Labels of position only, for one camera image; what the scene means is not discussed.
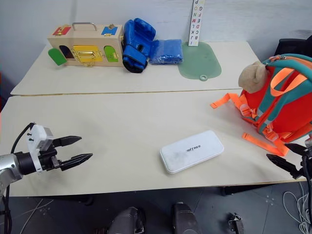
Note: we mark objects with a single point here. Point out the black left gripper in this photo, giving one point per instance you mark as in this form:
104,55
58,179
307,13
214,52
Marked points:
48,159

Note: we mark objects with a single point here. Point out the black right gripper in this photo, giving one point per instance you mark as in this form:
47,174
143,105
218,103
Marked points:
301,171

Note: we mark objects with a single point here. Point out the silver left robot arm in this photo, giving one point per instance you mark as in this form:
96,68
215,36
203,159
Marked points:
8,168

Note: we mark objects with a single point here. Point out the orange and teal backpack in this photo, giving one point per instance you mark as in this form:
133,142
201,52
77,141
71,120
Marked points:
275,102

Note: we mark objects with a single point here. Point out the white rectangular case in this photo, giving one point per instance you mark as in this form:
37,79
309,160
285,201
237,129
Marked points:
191,151

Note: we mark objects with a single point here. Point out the small black floor clamp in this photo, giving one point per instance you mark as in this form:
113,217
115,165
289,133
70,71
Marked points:
236,223

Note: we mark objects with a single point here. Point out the dark rounded robot foot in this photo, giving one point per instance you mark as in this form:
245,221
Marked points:
126,220
185,219

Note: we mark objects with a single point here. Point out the wooden lock activity box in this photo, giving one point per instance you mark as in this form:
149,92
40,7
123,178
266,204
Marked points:
84,47

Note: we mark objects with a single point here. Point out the black office chair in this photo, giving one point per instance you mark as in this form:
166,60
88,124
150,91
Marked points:
293,44

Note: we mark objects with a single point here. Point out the blue boxing glove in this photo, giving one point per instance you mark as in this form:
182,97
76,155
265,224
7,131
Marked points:
137,45

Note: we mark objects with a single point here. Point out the green silicone mat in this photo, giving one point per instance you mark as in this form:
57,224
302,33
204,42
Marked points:
201,61

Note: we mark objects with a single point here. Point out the folded blue cloth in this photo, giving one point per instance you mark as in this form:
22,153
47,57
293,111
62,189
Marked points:
165,52

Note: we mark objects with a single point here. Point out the white alphabet letter board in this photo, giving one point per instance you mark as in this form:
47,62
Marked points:
197,22

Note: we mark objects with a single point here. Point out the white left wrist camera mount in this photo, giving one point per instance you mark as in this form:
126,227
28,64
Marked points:
36,139

